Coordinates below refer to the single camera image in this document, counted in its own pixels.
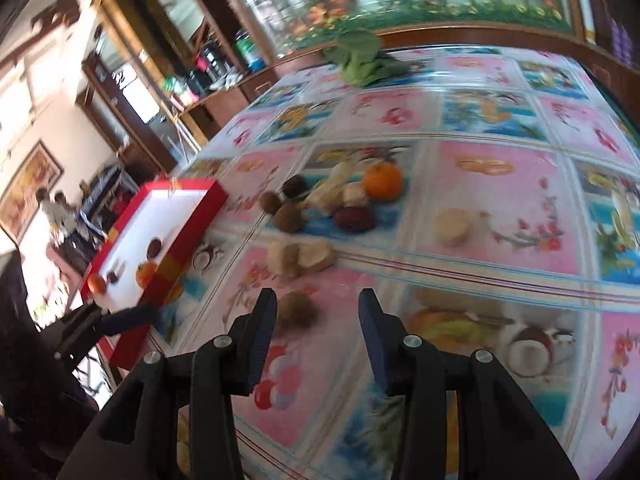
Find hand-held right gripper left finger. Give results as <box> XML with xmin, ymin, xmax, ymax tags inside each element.
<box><xmin>57</xmin><ymin>288</ymin><xmax>278</xmax><ymax>480</ymax></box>

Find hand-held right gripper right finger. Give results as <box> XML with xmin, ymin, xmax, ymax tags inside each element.
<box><xmin>358</xmin><ymin>288</ymin><xmax>583</xmax><ymax>480</ymax></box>

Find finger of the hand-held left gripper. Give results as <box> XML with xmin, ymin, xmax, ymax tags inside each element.
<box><xmin>101</xmin><ymin>303</ymin><xmax>162</xmax><ymax>337</ymax></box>
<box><xmin>52</xmin><ymin>304</ymin><xmax>108</xmax><ymax>362</ymax></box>

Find fuzzy brown kiwi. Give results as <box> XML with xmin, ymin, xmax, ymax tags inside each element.
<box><xmin>276</xmin><ymin>292</ymin><xmax>319</xmax><ymax>333</ymax></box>

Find red box with white inside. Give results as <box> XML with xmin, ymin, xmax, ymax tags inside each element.
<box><xmin>80</xmin><ymin>178</ymin><xmax>229</xmax><ymax>369</ymax></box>

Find black metal rack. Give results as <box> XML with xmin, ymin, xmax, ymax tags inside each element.
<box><xmin>79</xmin><ymin>165</ymin><xmax>137</xmax><ymax>222</ymax></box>

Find large orange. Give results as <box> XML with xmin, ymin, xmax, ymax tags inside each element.
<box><xmin>363</xmin><ymin>161</ymin><xmax>404</xmax><ymax>202</ymax></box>

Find green leafy vegetable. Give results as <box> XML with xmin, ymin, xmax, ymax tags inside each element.
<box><xmin>322</xmin><ymin>30</ymin><xmax>408</xmax><ymax>86</ymax></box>

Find green plastic bottle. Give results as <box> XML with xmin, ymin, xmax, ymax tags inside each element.
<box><xmin>234</xmin><ymin>30</ymin><xmax>266</xmax><ymax>73</ymax></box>

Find purple flowers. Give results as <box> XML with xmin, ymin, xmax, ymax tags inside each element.
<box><xmin>605</xmin><ymin>7</ymin><xmax>638</xmax><ymax>68</ymax></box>

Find framed wall painting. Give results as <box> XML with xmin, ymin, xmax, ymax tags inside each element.
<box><xmin>0</xmin><ymin>140</ymin><xmax>65</xmax><ymax>243</ymax></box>

